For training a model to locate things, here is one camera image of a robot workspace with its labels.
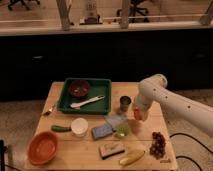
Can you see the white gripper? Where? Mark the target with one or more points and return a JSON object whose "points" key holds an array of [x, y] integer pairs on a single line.
{"points": [[143, 107]]}

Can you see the red apple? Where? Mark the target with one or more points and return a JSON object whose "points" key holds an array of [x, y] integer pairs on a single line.
{"points": [[137, 114]]}

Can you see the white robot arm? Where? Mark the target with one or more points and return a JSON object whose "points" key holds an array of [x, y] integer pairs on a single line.
{"points": [[153, 89]]}

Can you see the green cup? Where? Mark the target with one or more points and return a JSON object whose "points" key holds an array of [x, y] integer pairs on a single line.
{"points": [[122, 130]]}

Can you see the white paper cup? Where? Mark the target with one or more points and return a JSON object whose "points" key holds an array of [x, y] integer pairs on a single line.
{"points": [[79, 127]]}

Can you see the light blue cloth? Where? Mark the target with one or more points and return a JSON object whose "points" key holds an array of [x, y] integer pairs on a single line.
{"points": [[115, 120]]}

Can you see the green plastic tray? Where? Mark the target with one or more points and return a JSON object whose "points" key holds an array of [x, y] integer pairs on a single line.
{"points": [[97, 87]]}

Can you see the purple grape bunch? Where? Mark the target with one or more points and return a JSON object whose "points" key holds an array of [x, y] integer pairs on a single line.
{"points": [[157, 148]]}

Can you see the blue sponge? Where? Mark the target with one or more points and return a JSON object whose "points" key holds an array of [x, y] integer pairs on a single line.
{"points": [[101, 131]]}

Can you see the brown wooden block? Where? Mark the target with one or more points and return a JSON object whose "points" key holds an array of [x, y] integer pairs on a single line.
{"points": [[109, 149]]}

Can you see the dark red bowl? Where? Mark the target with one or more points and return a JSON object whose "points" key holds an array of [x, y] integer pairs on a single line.
{"points": [[79, 88]]}

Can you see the white plastic spoon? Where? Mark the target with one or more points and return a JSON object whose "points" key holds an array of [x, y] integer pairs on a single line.
{"points": [[94, 99]]}

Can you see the black office chair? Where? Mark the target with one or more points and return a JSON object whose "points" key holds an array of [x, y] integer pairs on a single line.
{"points": [[13, 2], [136, 9]]}

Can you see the green cucumber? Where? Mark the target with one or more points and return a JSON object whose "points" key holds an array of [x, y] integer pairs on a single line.
{"points": [[56, 128]]}

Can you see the orange bowl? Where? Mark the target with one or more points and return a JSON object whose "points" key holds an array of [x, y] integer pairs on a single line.
{"points": [[42, 148]]}

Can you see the black office chair left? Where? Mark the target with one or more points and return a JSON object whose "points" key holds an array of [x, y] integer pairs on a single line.
{"points": [[13, 2]]}

